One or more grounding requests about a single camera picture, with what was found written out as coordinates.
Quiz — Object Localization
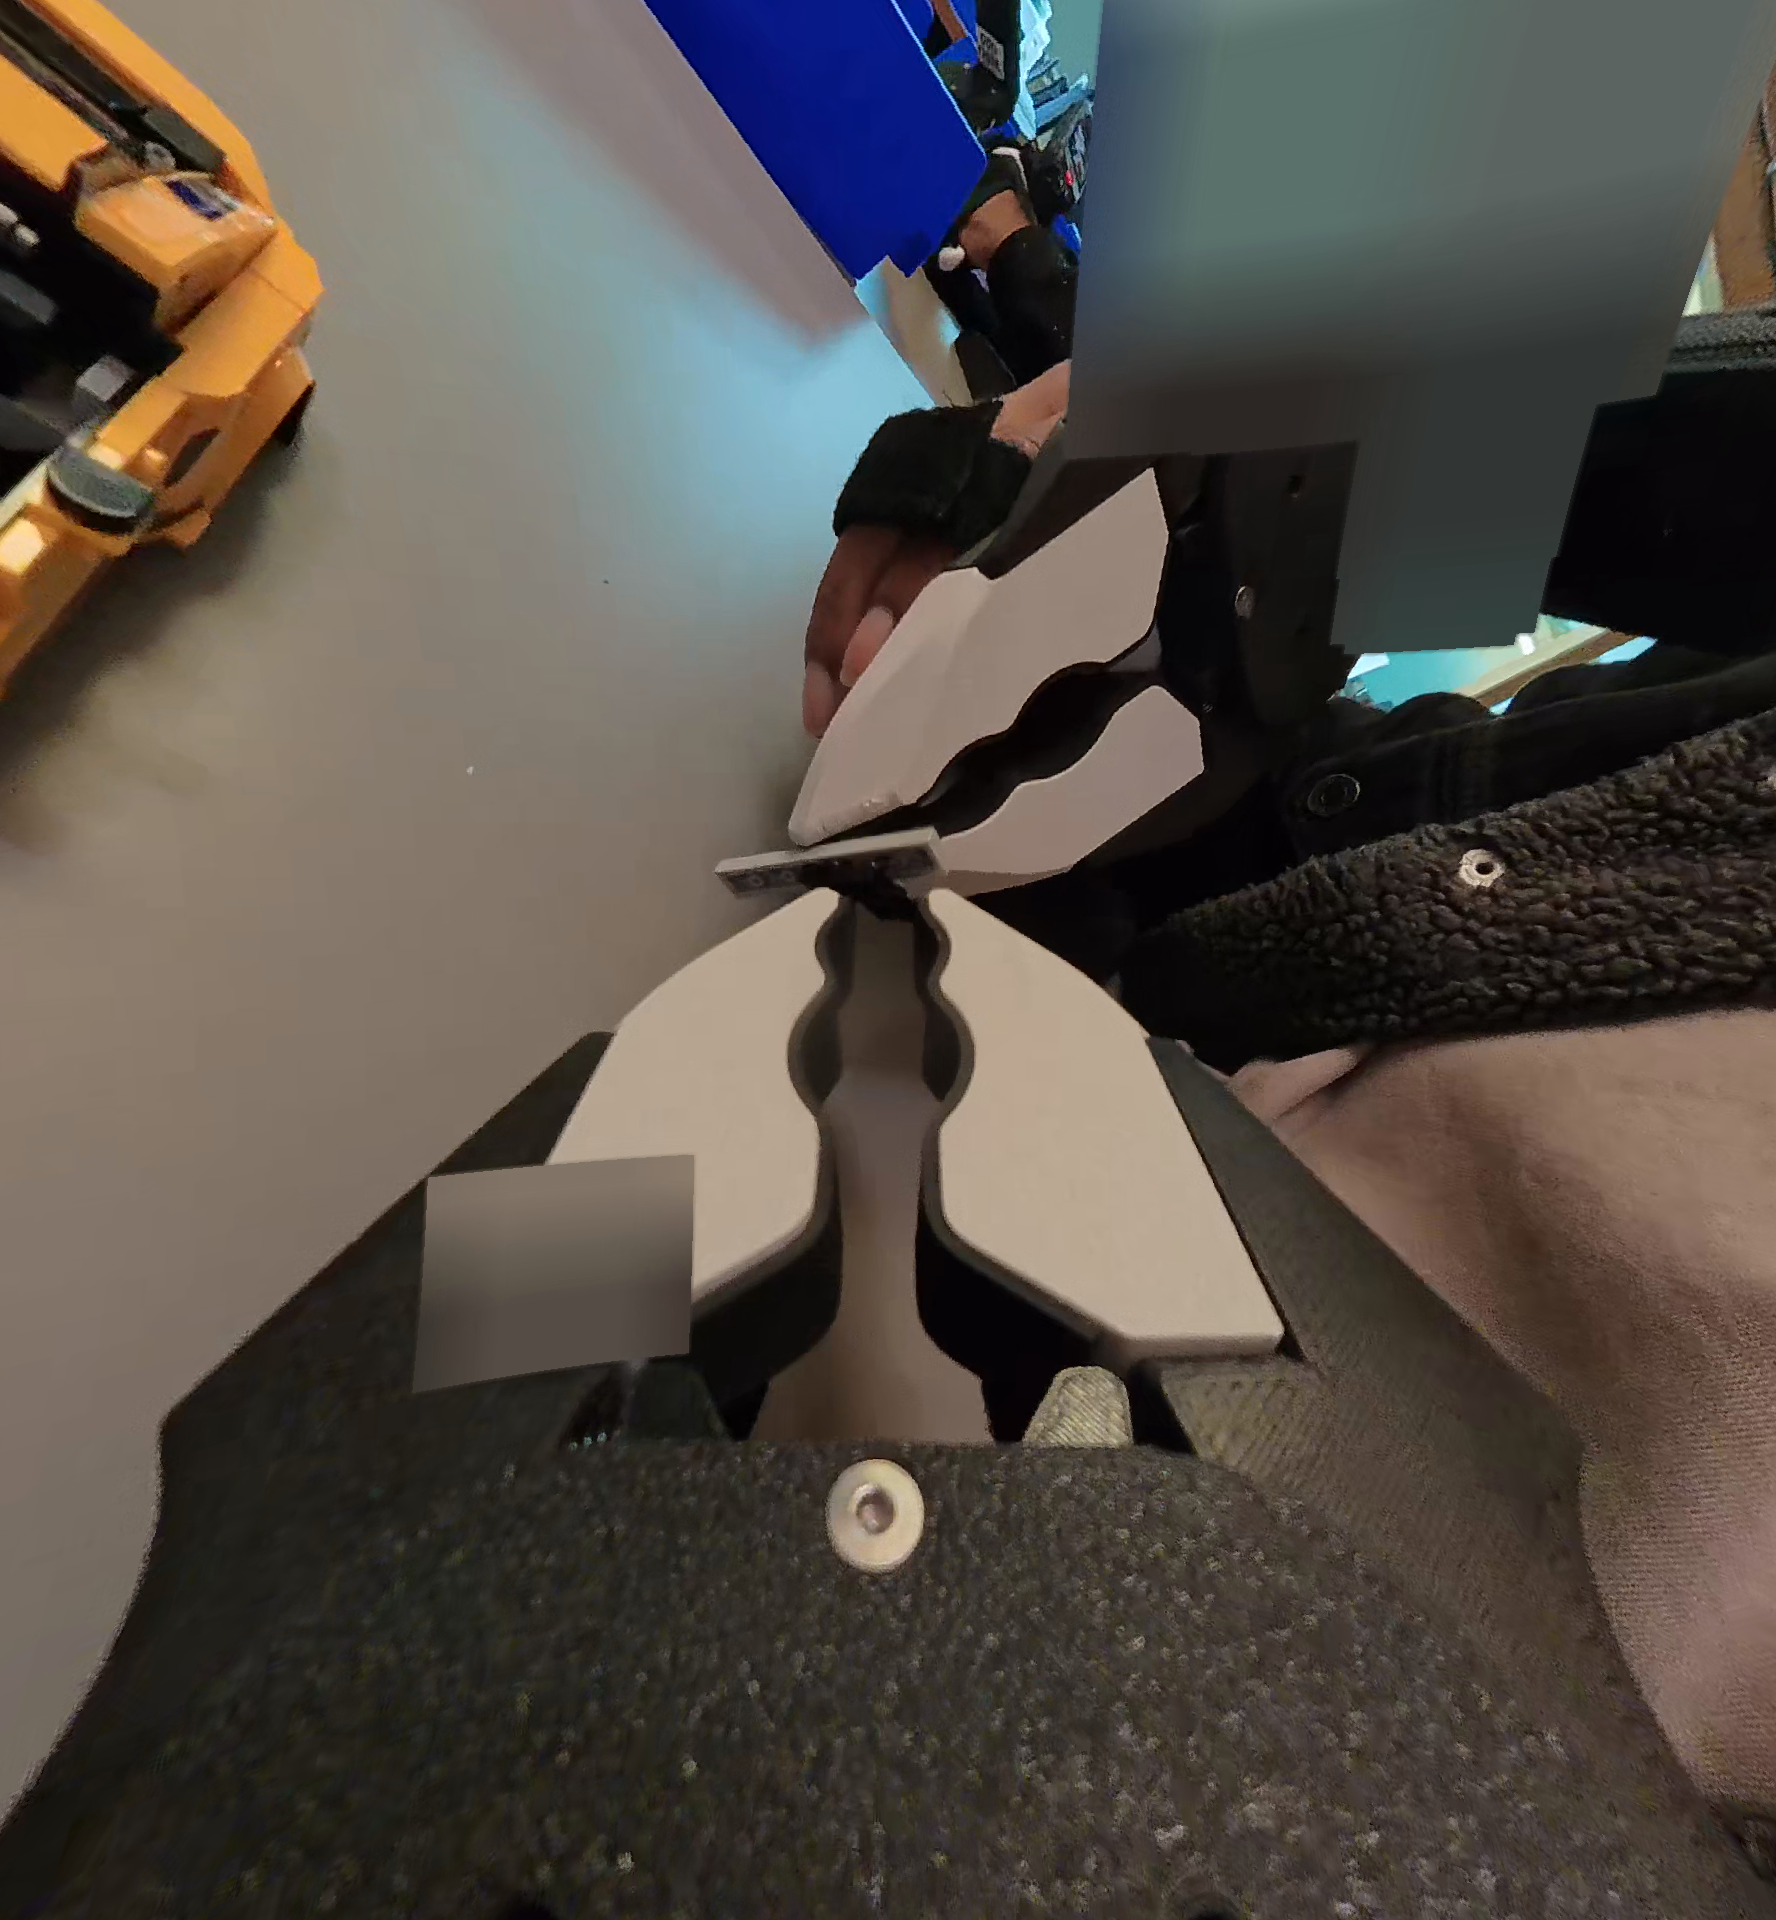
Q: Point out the person's right hand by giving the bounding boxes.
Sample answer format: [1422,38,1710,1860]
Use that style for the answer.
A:
[802,364,1077,742]

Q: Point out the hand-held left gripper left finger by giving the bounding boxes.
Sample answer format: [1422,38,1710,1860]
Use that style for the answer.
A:
[551,885,845,1307]

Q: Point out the taupe sweatshirt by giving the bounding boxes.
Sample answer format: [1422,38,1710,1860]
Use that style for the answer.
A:
[1235,1007,1776,1849]

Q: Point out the yellow lego car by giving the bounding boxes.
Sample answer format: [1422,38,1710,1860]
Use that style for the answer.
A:
[0,0,326,714]

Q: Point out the long grey lego plate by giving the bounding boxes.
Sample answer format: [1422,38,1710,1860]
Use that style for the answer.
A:
[716,827,938,903]

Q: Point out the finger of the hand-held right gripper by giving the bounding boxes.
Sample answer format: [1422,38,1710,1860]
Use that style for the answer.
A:
[930,686,1207,896]
[788,465,1174,848]

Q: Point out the blue bin with lego pieces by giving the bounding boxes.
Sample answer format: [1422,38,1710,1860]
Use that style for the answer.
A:
[645,0,985,282]

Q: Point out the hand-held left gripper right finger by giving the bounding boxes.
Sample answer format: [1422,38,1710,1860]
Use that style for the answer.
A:
[917,889,1285,1375]

